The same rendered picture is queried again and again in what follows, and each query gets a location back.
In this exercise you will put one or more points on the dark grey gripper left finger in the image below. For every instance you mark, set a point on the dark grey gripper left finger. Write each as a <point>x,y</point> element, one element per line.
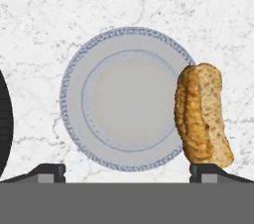
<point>49,172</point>

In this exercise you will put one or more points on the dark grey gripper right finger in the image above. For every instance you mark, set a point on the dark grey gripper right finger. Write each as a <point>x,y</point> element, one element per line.
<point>208,172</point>

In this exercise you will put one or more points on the golden brown bread bun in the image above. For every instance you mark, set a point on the golden brown bread bun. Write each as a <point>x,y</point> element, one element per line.
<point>201,115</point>

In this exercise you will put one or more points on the black round bowl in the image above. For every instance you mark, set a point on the black round bowl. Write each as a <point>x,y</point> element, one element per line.
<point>4,125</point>

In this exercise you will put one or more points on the white plate with blue rim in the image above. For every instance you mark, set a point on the white plate with blue rim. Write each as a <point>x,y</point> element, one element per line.
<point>127,99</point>

